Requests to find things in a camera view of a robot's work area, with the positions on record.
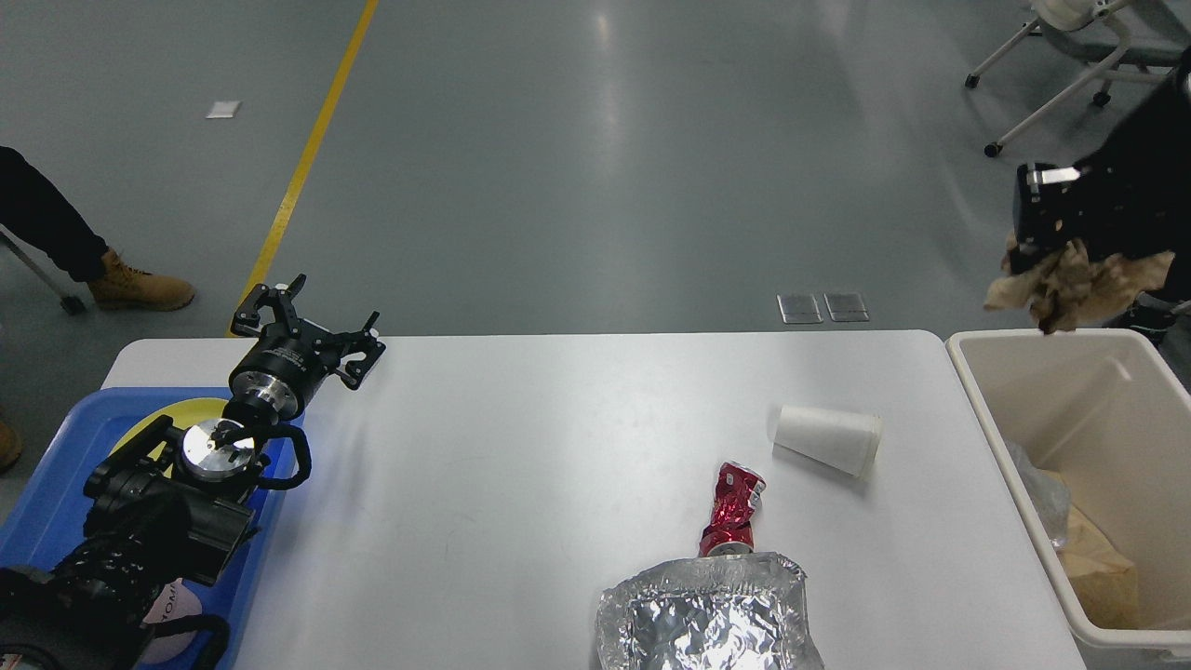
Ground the aluminium foil piece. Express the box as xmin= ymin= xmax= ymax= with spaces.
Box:
xmin=1008 ymin=442 xmax=1071 ymax=551

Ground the brown paper bag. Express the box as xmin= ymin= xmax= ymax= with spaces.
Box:
xmin=1058 ymin=506 xmax=1141 ymax=630

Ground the left floor outlet cover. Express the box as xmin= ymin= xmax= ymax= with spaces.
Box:
xmin=777 ymin=293 xmax=823 ymax=324

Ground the tan work boot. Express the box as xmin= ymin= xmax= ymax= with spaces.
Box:
xmin=85 ymin=248 xmax=197 ymax=311

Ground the black trouser leg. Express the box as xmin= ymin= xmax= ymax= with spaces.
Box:
xmin=1 ymin=148 xmax=110 ymax=283

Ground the grey chair leg caster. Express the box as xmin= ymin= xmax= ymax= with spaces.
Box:
xmin=1 ymin=233 xmax=87 ymax=317

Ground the pink mug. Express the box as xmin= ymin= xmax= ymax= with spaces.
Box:
xmin=141 ymin=580 xmax=204 ymax=664

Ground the right floor outlet cover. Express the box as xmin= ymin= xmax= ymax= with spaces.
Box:
xmin=823 ymin=292 xmax=871 ymax=323

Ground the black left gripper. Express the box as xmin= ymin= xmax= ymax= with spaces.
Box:
xmin=227 ymin=273 xmax=386 ymax=420

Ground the beige plastic bin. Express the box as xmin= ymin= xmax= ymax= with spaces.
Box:
xmin=947 ymin=328 xmax=1190 ymax=669

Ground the yellow plate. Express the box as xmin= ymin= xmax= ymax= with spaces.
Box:
xmin=110 ymin=397 xmax=227 ymax=455

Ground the crushed red soda can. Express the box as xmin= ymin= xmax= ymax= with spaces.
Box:
xmin=698 ymin=462 xmax=767 ymax=558

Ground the brown paper napkin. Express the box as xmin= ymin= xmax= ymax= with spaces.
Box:
xmin=983 ymin=240 xmax=1176 ymax=336

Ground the white office chair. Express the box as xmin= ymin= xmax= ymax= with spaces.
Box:
xmin=964 ymin=1 xmax=1190 ymax=158

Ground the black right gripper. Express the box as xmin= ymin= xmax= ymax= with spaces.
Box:
xmin=1010 ymin=49 xmax=1190 ymax=275

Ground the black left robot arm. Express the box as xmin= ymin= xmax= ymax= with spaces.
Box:
xmin=4 ymin=275 xmax=386 ymax=669

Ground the black green sneaker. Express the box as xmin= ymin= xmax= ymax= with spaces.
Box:
xmin=1104 ymin=302 xmax=1179 ymax=347

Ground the aluminium foil tray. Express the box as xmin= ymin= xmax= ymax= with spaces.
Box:
xmin=596 ymin=552 xmax=825 ymax=669

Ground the floor outlet cover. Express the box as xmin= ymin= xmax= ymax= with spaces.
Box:
xmin=777 ymin=293 xmax=823 ymax=324
xmin=823 ymin=292 xmax=871 ymax=323

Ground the blue plastic tray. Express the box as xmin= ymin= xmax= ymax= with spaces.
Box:
xmin=1 ymin=387 xmax=285 ymax=669

